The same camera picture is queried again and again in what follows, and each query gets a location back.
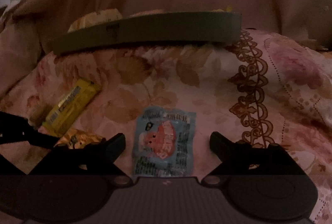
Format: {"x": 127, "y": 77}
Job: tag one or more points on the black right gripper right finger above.
{"x": 264, "y": 184}

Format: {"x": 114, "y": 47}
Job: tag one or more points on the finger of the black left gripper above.
{"x": 15, "y": 129}

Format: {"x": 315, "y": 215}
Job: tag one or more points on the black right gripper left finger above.
{"x": 67, "y": 185}

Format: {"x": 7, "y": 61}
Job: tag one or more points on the blue pink snack packet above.
{"x": 163, "y": 143}

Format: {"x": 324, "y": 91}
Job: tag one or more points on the cream orange snack packet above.
{"x": 95, "y": 18}

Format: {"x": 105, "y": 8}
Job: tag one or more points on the gold brown snack packet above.
{"x": 78, "y": 139}

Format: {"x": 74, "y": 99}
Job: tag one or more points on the yellow snack bar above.
{"x": 66, "y": 112}

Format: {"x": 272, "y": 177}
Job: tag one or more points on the pink floral bedsheet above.
{"x": 265, "y": 88}

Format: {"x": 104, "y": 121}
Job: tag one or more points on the yellow snack packet in tray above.
{"x": 227, "y": 9}

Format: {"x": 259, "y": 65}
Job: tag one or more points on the grey snack tray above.
{"x": 178, "y": 27}

